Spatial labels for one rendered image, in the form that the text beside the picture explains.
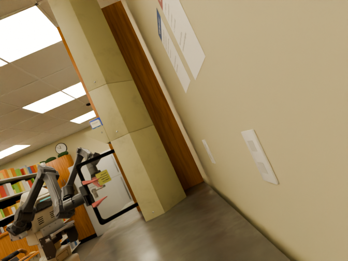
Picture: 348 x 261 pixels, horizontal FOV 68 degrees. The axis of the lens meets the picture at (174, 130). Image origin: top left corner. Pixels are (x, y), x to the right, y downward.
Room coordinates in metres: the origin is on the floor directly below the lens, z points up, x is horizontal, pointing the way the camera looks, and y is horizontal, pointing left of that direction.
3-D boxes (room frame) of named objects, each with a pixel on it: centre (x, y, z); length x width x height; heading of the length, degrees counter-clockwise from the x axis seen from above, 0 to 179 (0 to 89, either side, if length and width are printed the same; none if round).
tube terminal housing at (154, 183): (1.56, 0.22, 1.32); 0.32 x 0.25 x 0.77; 3
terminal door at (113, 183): (1.63, 0.50, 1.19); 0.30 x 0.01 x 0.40; 117
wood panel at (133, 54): (1.79, 0.20, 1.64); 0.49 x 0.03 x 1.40; 93
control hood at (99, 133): (1.55, 0.40, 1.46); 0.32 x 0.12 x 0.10; 3
